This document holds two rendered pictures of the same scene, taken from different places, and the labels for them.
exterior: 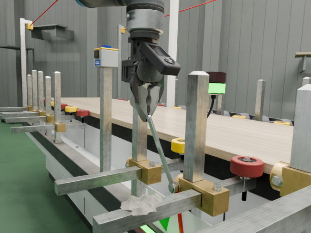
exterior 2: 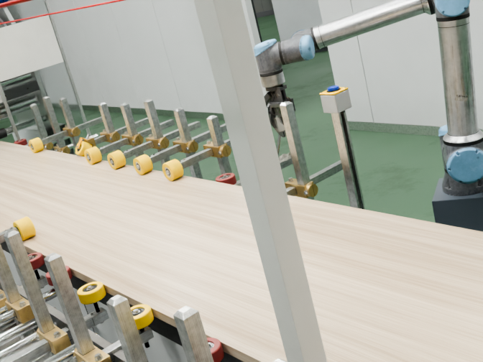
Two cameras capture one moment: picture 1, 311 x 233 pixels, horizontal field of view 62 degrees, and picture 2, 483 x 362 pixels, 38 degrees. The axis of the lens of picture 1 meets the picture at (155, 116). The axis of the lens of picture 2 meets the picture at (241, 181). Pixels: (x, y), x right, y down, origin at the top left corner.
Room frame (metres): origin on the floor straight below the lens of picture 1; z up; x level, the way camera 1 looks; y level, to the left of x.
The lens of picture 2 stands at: (3.32, -0.14, 1.75)
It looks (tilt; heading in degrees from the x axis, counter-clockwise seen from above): 18 degrees down; 181
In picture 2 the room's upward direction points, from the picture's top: 15 degrees counter-clockwise
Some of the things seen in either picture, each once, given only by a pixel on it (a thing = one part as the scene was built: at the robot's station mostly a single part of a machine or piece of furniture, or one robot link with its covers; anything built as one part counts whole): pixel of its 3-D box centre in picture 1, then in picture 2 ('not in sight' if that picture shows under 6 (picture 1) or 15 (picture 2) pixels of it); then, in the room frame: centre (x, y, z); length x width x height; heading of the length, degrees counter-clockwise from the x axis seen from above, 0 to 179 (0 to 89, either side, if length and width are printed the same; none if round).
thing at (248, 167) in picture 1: (245, 179); (228, 188); (0.65, -0.24, 0.85); 0.08 x 0.08 x 0.11
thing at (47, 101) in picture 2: not in sight; (57, 133); (-1.04, -1.24, 0.92); 0.03 x 0.03 x 0.48; 35
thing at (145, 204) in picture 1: (144, 199); (284, 156); (0.47, 0.02, 0.87); 0.09 x 0.07 x 0.02; 125
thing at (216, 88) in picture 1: (212, 88); not in sight; (0.62, -0.13, 1.09); 0.06 x 0.06 x 0.02
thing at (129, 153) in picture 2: not in sight; (158, 140); (-0.06, -0.53, 0.95); 0.50 x 0.04 x 0.04; 125
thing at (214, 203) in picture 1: (200, 191); not in sight; (0.58, -0.11, 0.85); 0.13 x 0.06 x 0.05; 35
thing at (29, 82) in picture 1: (29, 100); not in sight; (2.44, 1.19, 0.90); 0.03 x 0.03 x 0.48; 35
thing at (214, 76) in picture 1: (213, 77); not in sight; (0.62, -0.13, 1.11); 0.06 x 0.06 x 0.02
